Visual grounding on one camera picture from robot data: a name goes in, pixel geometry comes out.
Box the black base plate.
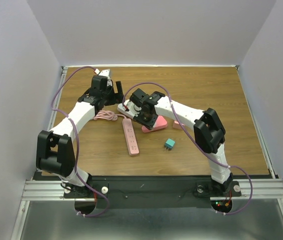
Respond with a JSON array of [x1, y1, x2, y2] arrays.
[[61, 175, 241, 212]]

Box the pink coiled power cord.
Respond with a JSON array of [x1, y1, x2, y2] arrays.
[[92, 110, 127, 123]]

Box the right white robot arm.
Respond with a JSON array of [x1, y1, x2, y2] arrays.
[[122, 88, 233, 195]]

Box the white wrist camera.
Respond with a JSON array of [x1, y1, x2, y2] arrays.
[[123, 100, 141, 119], [94, 68, 111, 79]]

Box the pink long power strip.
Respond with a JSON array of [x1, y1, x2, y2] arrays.
[[122, 118, 140, 156]]

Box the teal small plug adapter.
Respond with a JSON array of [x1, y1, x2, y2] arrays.
[[164, 138, 176, 151]]

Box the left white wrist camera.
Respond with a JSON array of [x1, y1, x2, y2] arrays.
[[94, 68, 111, 79]]

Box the pink triangular power strip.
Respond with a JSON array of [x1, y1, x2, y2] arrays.
[[141, 115, 168, 133]]

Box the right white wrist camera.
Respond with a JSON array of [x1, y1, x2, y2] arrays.
[[123, 100, 141, 119]]

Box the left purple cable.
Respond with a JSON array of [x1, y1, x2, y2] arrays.
[[50, 65, 110, 218]]

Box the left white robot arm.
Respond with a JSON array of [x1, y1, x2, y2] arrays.
[[36, 75, 124, 197]]

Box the pink cube adapter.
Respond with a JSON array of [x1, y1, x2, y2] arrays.
[[172, 120, 185, 130]]

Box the aluminium frame rail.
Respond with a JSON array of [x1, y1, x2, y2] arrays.
[[21, 66, 68, 201]]

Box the white triangular power strip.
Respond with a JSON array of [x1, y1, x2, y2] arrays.
[[117, 100, 139, 120]]

